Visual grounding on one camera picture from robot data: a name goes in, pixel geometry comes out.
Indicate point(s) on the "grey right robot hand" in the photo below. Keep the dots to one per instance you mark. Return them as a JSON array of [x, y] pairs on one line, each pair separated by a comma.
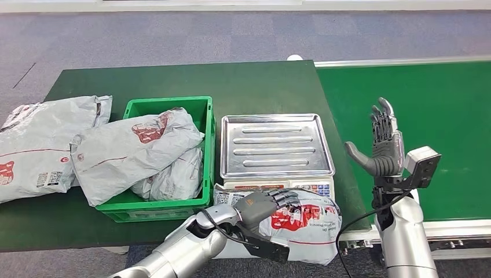
[[385, 153]]

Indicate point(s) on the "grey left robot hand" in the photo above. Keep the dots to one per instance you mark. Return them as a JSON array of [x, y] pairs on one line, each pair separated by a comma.
[[257, 207]]

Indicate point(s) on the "grey parcel with address label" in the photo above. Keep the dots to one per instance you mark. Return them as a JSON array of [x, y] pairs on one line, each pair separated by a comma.
[[307, 230]]

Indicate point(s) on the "grey parcel with red print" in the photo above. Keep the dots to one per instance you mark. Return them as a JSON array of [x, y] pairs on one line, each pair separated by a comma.
[[172, 180]]

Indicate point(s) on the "grey mailer parcel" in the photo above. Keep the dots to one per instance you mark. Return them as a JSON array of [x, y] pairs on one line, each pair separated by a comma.
[[126, 153]]

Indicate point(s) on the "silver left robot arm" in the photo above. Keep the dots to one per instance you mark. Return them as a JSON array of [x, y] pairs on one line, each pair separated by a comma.
[[184, 245]]

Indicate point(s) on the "white round conveyor cap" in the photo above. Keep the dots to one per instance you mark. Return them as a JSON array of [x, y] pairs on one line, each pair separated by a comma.
[[294, 57]]

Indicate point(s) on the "white parcel with QR code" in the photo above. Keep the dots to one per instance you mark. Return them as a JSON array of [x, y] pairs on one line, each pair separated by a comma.
[[104, 109]]

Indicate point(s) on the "large grey parcel red line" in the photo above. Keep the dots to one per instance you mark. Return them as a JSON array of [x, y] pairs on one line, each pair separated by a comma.
[[34, 146]]

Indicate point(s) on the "electronic scale with steel tray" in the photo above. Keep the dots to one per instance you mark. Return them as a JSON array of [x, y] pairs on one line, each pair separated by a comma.
[[274, 146]]

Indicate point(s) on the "green plastic crate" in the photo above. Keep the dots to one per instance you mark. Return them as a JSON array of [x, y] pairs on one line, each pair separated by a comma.
[[207, 115]]

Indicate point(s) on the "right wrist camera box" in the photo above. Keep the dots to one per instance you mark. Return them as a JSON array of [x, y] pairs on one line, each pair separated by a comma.
[[424, 165]]

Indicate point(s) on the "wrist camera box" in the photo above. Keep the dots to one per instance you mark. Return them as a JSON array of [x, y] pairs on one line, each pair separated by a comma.
[[268, 247], [424, 165]]

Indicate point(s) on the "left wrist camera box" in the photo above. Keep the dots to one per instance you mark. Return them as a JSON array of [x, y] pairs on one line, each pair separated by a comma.
[[268, 247]]

